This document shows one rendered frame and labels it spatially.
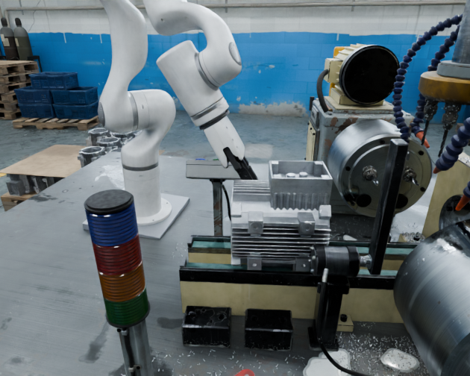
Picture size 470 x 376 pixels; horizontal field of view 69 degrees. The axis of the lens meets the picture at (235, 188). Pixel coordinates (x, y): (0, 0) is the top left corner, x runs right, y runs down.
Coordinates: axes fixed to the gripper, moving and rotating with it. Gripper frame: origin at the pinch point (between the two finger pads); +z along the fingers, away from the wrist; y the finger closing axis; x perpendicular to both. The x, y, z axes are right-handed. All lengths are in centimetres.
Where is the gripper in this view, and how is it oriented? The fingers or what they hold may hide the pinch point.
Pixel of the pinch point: (248, 176)
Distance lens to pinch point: 79.8
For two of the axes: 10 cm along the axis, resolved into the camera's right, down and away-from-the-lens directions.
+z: 5.0, 8.0, 3.3
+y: -0.6, 4.2, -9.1
